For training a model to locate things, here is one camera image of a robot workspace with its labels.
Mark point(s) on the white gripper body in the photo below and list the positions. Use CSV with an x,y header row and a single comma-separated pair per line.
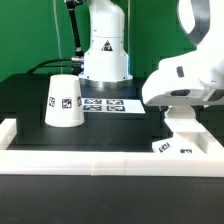
x,y
191,79

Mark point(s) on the white lamp base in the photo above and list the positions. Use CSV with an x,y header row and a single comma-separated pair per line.
x,y
188,135

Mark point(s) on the white lamp shade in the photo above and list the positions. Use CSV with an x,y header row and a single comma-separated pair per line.
x,y
64,103

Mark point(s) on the white marker sheet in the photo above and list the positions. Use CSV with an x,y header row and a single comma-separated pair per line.
x,y
112,105

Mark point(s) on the white U-shaped fence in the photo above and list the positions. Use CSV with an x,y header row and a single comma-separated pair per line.
x,y
203,160

